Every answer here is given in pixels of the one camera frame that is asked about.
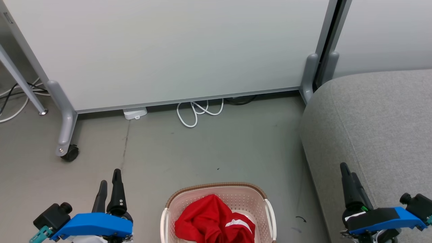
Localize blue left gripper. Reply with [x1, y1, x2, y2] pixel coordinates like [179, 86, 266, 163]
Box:
[50, 169, 134, 243]

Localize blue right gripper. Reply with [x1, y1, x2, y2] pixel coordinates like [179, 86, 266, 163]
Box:
[340, 162, 428, 243]

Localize red garment with white fabric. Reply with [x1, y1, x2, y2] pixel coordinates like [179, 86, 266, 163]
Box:
[174, 194, 233, 243]

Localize grey fabric sofa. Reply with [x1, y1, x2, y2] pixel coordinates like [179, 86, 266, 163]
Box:
[299, 69, 432, 243]

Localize black caster wheel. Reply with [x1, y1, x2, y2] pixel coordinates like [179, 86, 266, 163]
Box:
[61, 144, 80, 162]

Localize white power adapter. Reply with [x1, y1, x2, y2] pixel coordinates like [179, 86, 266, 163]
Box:
[123, 107, 148, 121]

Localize grey partition foot with caster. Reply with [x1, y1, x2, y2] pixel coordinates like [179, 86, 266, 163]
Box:
[46, 80, 78, 157]

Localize cream perforated laundry basket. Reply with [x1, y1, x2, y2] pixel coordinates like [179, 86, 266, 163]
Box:
[160, 182, 277, 243]

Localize grey metal table leg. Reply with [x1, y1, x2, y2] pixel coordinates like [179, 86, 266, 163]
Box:
[0, 43, 49, 116]

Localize large white partition panel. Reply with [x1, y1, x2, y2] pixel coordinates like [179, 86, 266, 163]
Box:
[0, 0, 339, 114]

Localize narrow white partition panel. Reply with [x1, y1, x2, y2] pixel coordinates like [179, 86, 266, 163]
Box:
[332, 0, 432, 80]

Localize teal left cable connector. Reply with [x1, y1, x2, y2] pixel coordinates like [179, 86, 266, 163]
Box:
[29, 225, 52, 243]

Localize white looped cable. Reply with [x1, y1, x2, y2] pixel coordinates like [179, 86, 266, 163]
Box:
[176, 98, 225, 128]

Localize white floor cable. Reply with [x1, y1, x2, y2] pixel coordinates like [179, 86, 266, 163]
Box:
[0, 78, 42, 124]

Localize black floor cables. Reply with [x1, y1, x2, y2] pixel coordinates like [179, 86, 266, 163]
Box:
[0, 81, 50, 116]

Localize black cable under partition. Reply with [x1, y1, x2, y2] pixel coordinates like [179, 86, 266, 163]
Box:
[224, 95, 258, 106]

